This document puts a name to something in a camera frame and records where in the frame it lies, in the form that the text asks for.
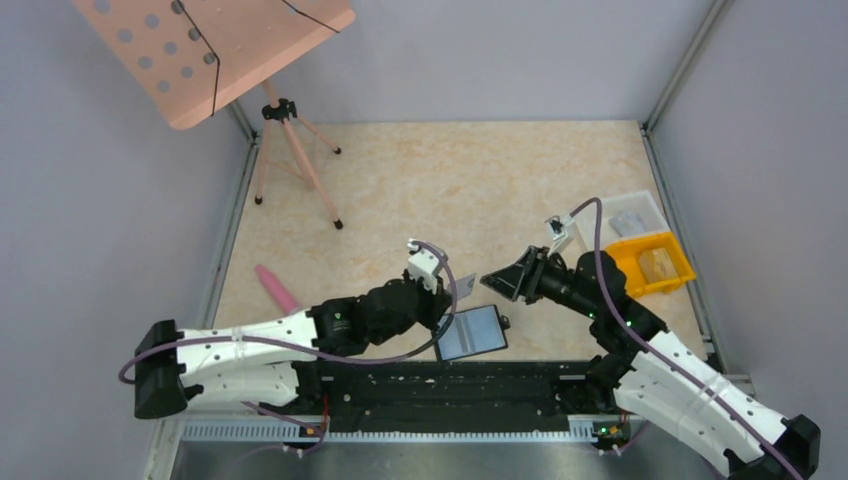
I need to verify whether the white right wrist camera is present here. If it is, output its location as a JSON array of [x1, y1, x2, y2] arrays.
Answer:
[[545, 215, 576, 254]]

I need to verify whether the pink music stand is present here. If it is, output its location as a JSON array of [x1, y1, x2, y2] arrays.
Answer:
[[74, 0, 355, 229]]

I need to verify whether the white plastic bin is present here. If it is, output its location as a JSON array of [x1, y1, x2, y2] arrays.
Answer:
[[572, 190, 670, 249]]

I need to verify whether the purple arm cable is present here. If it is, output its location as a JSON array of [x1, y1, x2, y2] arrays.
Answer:
[[568, 196, 806, 480], [117, 239, 460, 458]]

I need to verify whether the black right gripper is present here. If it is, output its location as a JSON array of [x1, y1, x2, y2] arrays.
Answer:
[[482, 244, 601, 319]]

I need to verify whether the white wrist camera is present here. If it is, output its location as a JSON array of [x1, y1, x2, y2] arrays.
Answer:
[[406, 238, 447, 294], [545, 215, 576, 254]]

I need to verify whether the silver VIP card in bin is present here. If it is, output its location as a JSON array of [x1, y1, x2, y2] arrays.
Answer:
[[608, 211, 647, 238]]

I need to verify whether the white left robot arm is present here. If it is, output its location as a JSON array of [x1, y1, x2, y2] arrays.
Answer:
[[119, 274, 459, 420]]

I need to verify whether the gold VIP card in bin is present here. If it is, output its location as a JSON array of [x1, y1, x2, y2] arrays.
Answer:
[[638, 248, 678, 283]]

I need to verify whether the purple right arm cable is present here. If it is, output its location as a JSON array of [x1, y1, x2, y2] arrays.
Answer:
[[568, 196, 806, 480]]

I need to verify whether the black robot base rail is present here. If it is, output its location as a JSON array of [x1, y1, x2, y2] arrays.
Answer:
[[282, 361, 637, 442]]

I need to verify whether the pink marker pen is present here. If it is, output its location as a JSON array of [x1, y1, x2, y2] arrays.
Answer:
[[254, 264, 302, 315]]

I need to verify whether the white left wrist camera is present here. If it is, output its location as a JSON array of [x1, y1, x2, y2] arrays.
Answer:
[[406, 238, 447, 294]]

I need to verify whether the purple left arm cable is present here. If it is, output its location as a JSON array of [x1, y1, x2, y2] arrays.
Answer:
[[117, 239, 460, 458]]

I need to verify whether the black leather card holder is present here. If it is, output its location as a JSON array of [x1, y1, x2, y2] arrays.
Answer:
[[435, 304, 511, 362]]

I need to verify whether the yellow plastic bin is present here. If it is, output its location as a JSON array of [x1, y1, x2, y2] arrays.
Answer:
[[605, 231, 696, 298]]

